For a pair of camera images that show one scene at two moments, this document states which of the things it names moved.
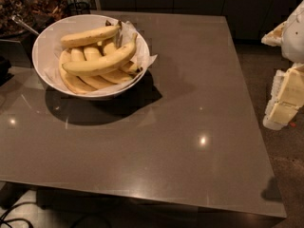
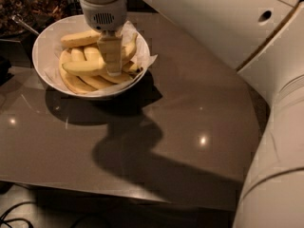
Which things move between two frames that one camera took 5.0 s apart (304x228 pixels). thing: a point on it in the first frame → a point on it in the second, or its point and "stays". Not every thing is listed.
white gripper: x=294 y=38 → x=104 y=16
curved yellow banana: x=104 y=64 stays
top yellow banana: x=71 y=41 stays
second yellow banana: x=77 y=54 stays
